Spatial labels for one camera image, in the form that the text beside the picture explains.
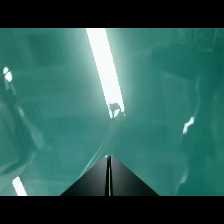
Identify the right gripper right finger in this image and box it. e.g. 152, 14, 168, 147
108, 155, 161, 197

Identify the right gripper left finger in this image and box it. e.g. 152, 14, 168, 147
60, 155, 109, 197

